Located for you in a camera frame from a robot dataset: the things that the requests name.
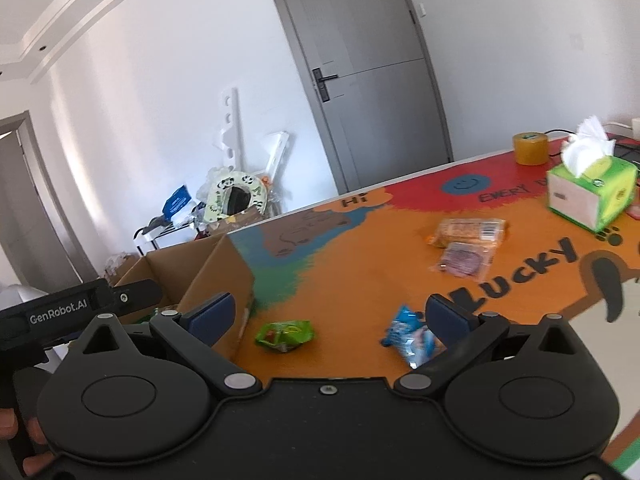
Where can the large cardboard box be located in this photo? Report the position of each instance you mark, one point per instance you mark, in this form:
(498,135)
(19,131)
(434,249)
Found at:
(220,270)

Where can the colourful printed table mat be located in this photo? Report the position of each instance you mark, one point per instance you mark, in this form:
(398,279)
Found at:
(360,260)

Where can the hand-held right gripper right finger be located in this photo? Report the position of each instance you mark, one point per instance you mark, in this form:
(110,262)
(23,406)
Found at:
(445,317)

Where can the orange cracker packet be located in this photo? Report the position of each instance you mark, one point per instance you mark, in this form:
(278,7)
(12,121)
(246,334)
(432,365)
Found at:
(467,232)

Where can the light green snack packet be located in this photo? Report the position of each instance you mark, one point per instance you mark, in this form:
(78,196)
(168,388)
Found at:
(285,335)

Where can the tall white foam board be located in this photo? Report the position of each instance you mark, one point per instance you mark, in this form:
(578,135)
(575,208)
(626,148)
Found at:
(227,120)

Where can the blue snack packet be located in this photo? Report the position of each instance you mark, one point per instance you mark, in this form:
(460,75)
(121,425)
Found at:
(407,337)

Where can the black metal rack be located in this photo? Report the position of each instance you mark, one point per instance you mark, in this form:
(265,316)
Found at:
(160,234)

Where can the short white foam board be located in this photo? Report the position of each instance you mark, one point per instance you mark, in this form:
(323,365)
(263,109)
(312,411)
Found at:
(275,155)

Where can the grey side door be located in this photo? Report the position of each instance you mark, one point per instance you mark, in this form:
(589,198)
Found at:
(30,210)

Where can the blue bag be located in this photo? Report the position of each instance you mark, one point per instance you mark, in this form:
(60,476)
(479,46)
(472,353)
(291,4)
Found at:
(176,204)

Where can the yellow tape roll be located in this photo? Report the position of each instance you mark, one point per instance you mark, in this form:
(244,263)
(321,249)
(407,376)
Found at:
(530,149)

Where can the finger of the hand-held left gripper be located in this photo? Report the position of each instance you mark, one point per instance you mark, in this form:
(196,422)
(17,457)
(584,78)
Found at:
(137,295)

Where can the green tissue box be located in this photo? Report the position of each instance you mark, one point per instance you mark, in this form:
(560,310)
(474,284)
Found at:
(595,195)

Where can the person's left hand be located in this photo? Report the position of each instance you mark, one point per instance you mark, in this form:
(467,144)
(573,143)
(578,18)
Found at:
(7,422)

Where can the brown cardboard box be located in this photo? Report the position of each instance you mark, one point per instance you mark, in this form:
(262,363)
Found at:
(240,221)

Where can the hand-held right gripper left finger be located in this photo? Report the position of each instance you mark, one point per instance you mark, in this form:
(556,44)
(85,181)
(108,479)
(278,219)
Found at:
(210,312)

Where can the purple snack packet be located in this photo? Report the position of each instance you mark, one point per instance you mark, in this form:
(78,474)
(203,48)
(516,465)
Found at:
(465,260)

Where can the panda print toilet seat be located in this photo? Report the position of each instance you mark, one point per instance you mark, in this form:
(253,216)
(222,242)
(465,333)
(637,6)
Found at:
(215,200)

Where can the white chair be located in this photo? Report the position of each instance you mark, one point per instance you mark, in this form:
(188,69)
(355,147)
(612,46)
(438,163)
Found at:
(15,292)

